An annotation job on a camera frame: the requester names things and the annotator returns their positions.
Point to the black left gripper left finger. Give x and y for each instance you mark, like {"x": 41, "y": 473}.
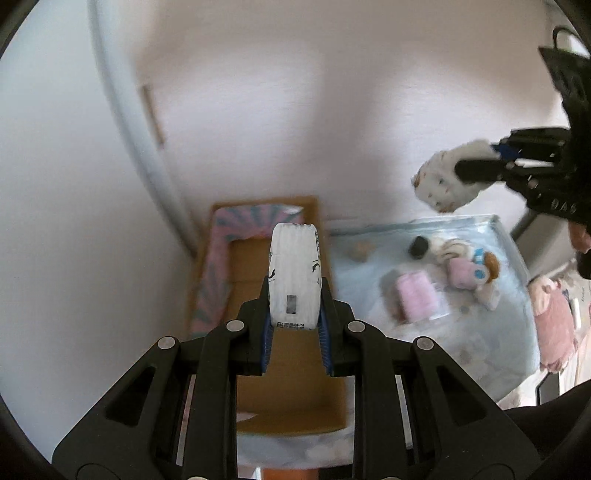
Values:
{"x": 172, "y": 415}

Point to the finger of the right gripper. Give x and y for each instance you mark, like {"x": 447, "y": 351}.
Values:
{"x": 507, "y": 148}
{"x": 482, "y": 170}

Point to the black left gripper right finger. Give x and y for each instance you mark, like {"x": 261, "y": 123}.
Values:
{"x": 418, "y": 413}

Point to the white spotted sock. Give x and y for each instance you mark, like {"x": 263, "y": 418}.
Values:
{"x": 437, "y": 184}

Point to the pink fluffy cloth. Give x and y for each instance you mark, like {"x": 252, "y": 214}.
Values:
{"x": 418, "y": 297}

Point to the small black round object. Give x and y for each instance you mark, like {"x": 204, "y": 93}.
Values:
{"x": 419, "y": 247}

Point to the plush doll toy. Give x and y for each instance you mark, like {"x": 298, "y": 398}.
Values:
{"x": 469, "y": 268}

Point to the light blue floral blanket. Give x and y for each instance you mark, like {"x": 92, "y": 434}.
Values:
{"x": 490, "y": 335}

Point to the brown cardboard box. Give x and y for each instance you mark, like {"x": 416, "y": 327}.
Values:
{"x": 295, "y": 395}

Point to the small wooden block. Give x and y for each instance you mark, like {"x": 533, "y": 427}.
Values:
{"x": 361, "y": 251}

